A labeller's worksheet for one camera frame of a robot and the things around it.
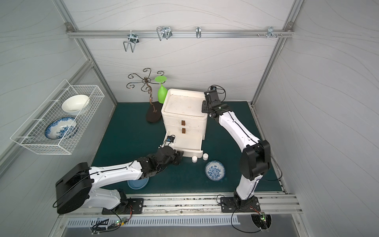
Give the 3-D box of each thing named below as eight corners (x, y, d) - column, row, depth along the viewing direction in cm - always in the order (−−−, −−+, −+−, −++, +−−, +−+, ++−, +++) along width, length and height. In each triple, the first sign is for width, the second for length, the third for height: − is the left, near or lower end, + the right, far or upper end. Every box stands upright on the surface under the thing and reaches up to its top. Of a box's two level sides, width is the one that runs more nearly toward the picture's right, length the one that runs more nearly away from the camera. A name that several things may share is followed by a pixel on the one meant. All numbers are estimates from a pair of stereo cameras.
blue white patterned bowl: (205, 181, 83) (206, 179, 80) (204, 162, 90) (205, 160, 87) (225, 181, 83) (226, 179, 80) (222, 162, 90) (223, 160, 87)
